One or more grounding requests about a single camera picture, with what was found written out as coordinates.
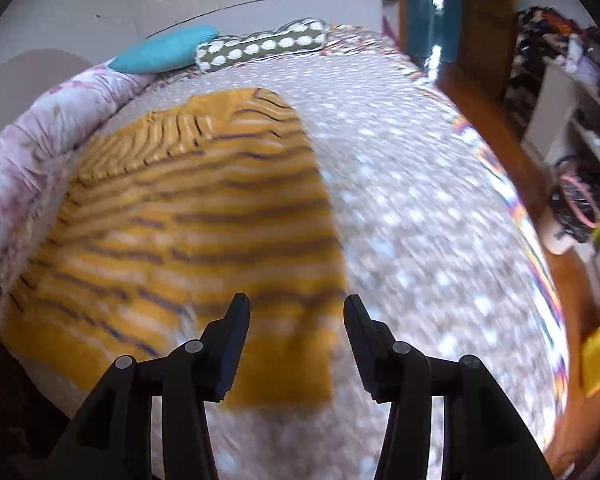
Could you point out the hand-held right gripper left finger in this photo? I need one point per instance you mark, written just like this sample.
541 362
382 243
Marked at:
234 330

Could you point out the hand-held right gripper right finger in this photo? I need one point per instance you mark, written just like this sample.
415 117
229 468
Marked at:
361 332

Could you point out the yellow striped garment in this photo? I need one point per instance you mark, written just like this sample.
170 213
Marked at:
195 240

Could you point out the pile of clothes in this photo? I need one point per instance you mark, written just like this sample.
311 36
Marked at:
555 35

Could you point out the beige dotted bed quilt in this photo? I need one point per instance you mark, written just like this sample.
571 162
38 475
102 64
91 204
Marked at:
430 240

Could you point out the black bag with pink rings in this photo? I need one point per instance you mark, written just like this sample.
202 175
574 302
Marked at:
577 200

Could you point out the pink floral comforter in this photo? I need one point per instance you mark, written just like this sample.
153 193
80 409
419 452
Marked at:
35 150

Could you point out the olive dotted bolster pillow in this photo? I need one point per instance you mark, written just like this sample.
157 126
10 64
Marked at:
260 45

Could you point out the teal pillow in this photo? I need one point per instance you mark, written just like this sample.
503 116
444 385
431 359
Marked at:
162 50

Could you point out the white shelf unit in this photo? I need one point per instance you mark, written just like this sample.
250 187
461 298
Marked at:
575 125

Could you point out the teal door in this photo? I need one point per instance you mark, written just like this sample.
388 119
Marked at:
427 5

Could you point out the wooden door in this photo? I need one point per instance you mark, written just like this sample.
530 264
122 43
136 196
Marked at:
485 15

